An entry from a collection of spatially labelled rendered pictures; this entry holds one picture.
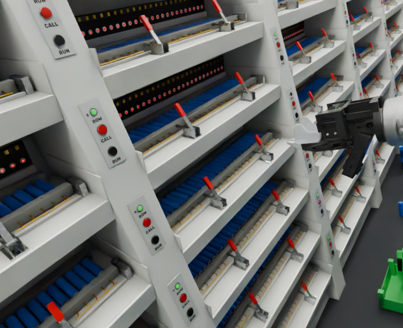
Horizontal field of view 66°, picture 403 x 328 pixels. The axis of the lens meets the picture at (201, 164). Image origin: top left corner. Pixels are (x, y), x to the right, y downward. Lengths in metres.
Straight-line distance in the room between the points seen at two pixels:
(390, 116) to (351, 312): 1.01
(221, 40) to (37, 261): 0.65
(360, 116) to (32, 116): 0.58
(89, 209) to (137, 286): 0.20
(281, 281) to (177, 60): 0.79
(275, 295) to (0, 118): 0.91
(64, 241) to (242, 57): 0.82
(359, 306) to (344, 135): 0.97
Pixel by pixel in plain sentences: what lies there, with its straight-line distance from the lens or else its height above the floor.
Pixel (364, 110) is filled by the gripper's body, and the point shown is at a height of 0.92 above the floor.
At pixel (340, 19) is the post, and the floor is 1.04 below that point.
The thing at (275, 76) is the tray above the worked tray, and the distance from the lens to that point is 1.07.
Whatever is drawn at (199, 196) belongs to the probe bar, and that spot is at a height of 0.79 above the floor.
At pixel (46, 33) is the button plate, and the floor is 1.24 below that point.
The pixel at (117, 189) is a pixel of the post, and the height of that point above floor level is 0.95.
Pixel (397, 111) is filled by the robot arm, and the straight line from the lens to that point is 0.64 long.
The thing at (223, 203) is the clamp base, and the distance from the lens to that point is 0.82.
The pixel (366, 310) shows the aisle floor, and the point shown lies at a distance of 1.50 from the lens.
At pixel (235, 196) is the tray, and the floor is 0.75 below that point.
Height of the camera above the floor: 1.12
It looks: 18 degrees down
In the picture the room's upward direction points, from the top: 21 degrees counter-clockwise
